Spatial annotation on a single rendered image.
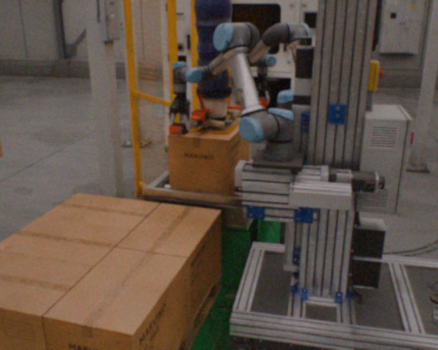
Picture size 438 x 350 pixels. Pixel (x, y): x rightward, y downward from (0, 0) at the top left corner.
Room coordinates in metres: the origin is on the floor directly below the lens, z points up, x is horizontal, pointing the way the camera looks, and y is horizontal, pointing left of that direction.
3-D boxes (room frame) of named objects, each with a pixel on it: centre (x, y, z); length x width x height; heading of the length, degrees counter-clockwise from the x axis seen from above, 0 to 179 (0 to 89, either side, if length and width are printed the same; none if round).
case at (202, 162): (3.06, 0.05, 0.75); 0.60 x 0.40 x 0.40; 163
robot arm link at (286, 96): (2.56, -0.39, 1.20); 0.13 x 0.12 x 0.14; 109
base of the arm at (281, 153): (2.07, -0.28, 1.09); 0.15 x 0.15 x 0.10
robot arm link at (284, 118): (2.07, -0.27, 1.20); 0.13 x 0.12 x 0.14; 128
